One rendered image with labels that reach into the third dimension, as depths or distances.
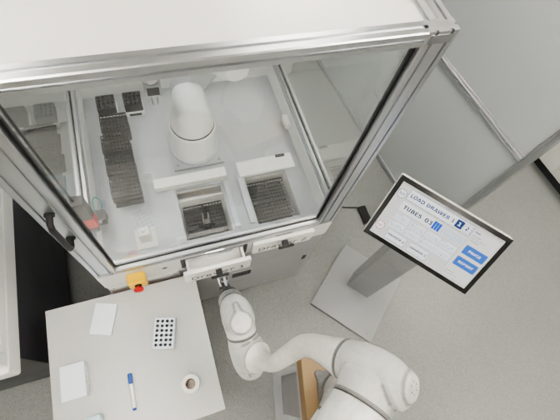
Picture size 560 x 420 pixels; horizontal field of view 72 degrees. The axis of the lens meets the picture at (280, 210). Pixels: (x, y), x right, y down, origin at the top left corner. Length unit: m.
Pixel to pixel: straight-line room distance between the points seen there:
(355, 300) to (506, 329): 1.10
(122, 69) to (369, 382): 0.76
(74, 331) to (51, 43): 1.28
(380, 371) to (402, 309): 1.96
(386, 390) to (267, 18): 0.80
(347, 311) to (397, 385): 1.79
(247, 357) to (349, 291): 1.47
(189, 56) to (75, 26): 0.23
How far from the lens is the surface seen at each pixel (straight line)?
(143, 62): 0.76
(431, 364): 2.87
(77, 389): 1.78
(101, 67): 0.76
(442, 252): 1.82
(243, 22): 0.88
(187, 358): 1.76
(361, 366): 0.92
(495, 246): 1.84
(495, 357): 3.12
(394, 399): 0.90
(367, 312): 2.70
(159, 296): 1.82
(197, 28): 0.85
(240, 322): 1.26
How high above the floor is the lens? 2.51
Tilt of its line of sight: 63 degrees down
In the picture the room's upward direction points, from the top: 19 degrees clockwise
